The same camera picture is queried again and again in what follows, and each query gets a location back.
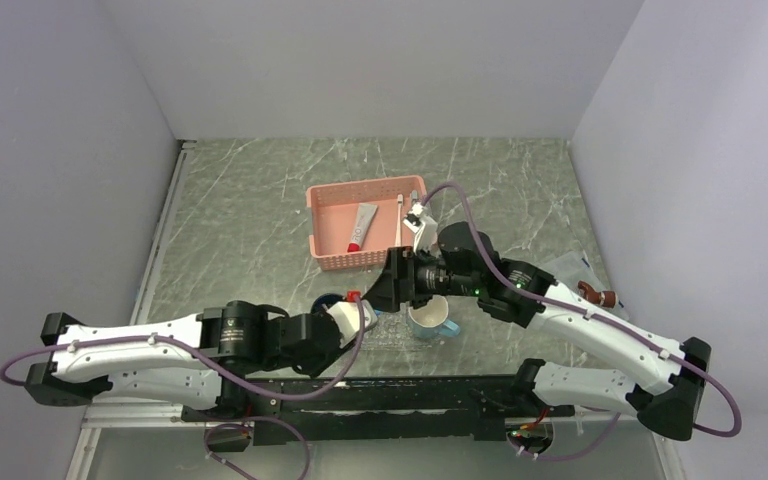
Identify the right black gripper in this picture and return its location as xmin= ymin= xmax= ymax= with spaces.
xmin=365 ymin=245 xmax=482 ymax=312

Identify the clear textured oval tray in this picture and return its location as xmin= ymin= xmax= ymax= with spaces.
xmin=362 ymin=306 xmax=441 ymax=353

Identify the dark blue mug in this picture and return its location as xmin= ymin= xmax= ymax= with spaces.
xmin=310 ymin=293 xmax=345 ymax=314

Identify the light blue mug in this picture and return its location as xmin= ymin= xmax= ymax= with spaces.
xmin=407 ymin=295 xmax=461 ymax=340

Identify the white red-capped toothpaste tube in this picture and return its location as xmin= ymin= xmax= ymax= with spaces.
xmin=347 ymin=203 xmax=378 ymax=253

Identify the pink perforated plastic basket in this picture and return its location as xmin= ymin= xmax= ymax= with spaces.
xmin=306 ymin=175 xmax=426 ymax=271

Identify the clear plastic toothbrush case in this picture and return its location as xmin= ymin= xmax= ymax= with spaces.
xmin=540 ymin=251 xmax=605 ymax=289

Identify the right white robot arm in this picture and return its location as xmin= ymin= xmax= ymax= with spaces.
xmin=363 ymin=222 xmax=711 ymax=441

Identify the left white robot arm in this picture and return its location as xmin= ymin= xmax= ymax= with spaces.
xmin=19 ymin=299 xmax=377 ymax=420

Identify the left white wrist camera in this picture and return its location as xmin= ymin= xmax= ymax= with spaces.
xmin=326 ymin=290 xmax=378 ymax=342

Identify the black base frame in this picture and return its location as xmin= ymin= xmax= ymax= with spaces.
xmin=181 ymin=374 xmax=544 ymax=446

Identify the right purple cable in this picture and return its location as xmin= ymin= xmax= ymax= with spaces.
xmin=421 ymin=182 xmax=743 ymax=464

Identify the aluminium rail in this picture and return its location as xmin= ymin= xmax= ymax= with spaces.
xmin=65 ymin=140 xmax=197 ymax=480

